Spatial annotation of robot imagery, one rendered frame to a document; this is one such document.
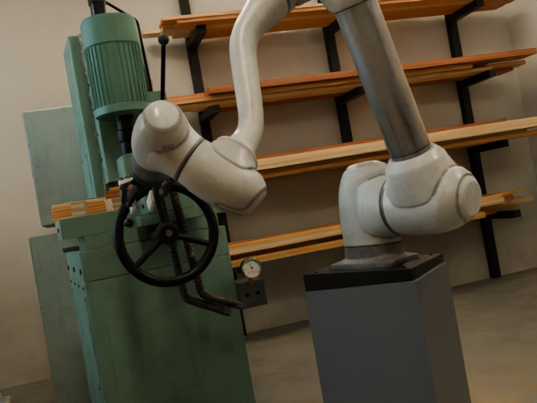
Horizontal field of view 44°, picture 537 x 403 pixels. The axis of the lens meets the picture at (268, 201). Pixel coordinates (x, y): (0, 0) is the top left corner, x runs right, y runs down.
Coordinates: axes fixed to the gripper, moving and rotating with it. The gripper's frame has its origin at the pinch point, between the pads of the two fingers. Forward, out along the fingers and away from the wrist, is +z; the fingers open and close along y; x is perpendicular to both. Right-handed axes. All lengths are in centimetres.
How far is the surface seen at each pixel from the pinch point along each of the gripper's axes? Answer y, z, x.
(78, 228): 12.6, 33.6, -9.3
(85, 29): 0, 24, -70
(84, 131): 2, 55, -52
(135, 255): -1.9, 37.3, 0.6
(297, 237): -132, 218, -51
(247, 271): -32.9, 35.3, 12.7
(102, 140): -2, 48, -44
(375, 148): -191, 190, -90
